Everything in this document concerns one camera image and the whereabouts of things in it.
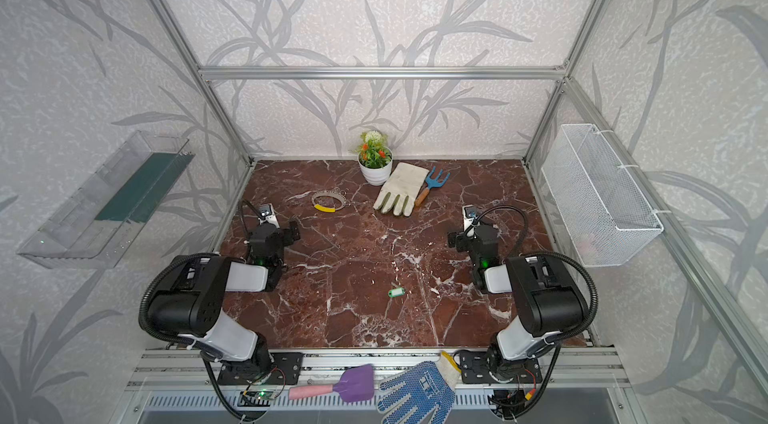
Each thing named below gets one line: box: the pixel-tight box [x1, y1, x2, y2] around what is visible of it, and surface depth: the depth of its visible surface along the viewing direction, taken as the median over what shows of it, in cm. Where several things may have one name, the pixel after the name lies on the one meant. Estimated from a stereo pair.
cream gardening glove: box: [373, 162, 430, 217], surface depth 111 cm
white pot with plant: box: [356, 130, 394, 186], surface depth 107 cm
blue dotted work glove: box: [377, 351, 462, 424], surface depth 72 cm
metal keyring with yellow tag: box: [311, 187, 347, 213], surface depth 110 cm
